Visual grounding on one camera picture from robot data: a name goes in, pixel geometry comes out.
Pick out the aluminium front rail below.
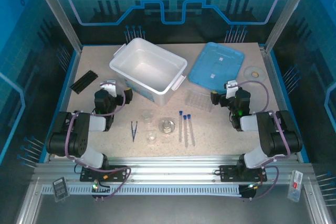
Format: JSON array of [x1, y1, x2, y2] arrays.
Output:
[[31, 155, 316, 186]]

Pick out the aluminium side rail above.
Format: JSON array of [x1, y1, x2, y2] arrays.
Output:
[[258, 45, 300, 162]]

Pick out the clear glass beaker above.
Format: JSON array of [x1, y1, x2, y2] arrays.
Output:
[[145, 129, 159, 144]]

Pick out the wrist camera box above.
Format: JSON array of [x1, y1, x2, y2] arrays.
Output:
[[99, 79, 118, 98], [223, 80, 239, 99]]

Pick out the black device in clear case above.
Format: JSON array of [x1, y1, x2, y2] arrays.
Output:
[[52, 176, 70, 202]]

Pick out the aluminium frame post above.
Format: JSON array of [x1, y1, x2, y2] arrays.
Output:
[[265, 0, 317, 53], [28, 0, 84, 53]]

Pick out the clear case with red label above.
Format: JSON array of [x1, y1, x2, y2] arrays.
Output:
[[287, 170, 304, 202]]

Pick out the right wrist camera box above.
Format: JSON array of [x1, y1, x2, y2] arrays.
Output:
[[223, 80, 239, 99]]

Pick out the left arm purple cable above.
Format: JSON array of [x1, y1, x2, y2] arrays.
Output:
[[64, 81, 132, 201]]

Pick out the white slotted cable duct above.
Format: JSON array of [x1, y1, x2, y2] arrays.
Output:
[[41, 184, 242, 196]]

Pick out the blue plastic bin lid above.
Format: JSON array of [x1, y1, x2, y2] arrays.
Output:
[[188, 41, 245, 95]]

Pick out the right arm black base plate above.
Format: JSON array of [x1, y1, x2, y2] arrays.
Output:
[[219, 165, 267, 183]]

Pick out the clear test tube rack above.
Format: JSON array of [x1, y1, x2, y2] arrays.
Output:
[[185, 89, 214, 113]]

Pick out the small clear dish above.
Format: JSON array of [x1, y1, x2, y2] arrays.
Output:
[[141, 110, 154, 124]]

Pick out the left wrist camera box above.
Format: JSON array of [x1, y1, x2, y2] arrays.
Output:
[[99, 79, 118, 98]]

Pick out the black ridged bar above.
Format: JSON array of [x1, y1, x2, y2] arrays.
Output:
[[70, 70, 99, 95]]

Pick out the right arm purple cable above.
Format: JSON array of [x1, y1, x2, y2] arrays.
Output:
[[227, 81, 291, 201]]

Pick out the clear round disc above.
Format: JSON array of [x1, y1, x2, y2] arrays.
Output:
[[243, 65, 266, 82]]

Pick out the white plastic storage bin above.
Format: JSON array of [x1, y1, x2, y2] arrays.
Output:
[[109, 37, 188, 106]]

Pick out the blue plastic tweezers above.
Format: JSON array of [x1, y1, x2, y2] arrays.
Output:
[[130, 120, 139, 142]]

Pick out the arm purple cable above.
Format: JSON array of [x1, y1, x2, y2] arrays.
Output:
[[227, 81, 291, 201], [64, 81, 132, 201]]

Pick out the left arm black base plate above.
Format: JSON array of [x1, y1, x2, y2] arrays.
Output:
[[80, 165, 128, 183]]

